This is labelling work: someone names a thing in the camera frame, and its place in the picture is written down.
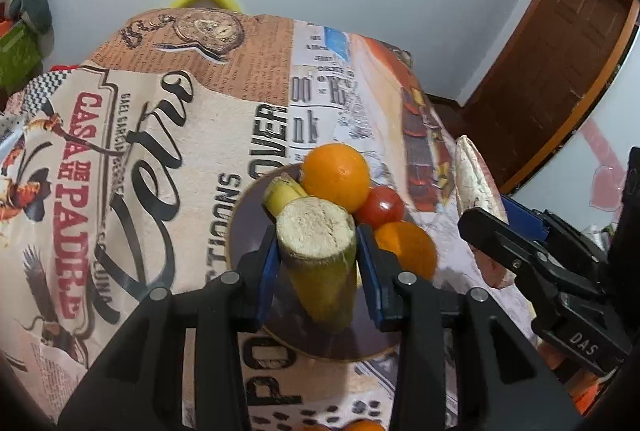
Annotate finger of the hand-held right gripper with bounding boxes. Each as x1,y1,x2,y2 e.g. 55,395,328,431
500,195,609,283
457,207,609,308

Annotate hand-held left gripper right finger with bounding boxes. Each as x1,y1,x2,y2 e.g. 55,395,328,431
356,225,577,431

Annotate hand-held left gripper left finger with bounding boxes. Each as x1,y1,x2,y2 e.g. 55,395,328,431
57,231,282,431

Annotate dark purple plate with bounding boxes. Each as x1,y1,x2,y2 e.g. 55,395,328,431
227,164,437,362

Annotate medium orange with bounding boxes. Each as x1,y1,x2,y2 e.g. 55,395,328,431
372,221,438,282

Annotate red tomato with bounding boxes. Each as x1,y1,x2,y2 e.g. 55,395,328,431
353,186,406,229

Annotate large orange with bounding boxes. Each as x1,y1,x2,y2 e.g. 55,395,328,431
301,142,372,214

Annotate wardrobe door with hearts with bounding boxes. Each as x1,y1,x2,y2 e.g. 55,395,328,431
510,0,640,242

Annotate brown wooden door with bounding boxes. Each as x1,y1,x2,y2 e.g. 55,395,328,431
459,0,637,193

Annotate small tangerine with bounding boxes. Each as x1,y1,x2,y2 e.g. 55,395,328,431
340,418,386,431

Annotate checkered cloth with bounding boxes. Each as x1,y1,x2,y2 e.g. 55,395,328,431
24,70,77,113

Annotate green patterned bag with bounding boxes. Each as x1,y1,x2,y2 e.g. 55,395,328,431
0,18,44,98

